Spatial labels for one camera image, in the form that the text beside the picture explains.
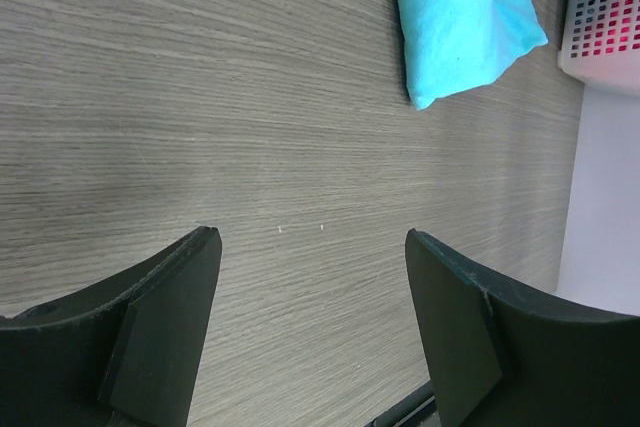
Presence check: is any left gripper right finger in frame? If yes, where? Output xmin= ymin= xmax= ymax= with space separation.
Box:
xmin=405 ymin=230 xmax=639 ymax=426

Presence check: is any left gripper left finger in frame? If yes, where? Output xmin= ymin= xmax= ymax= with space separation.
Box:
xmin=1 ymin=227 xmax=222 ymax=426

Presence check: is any cyan t shirt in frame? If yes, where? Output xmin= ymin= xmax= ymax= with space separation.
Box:
xmin=397 ymin=0 xmax=548 ymax=110

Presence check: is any right grey plastic basket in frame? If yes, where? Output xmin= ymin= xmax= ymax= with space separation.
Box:
xmin=558 ymin=0 xmax=639 ymax=96

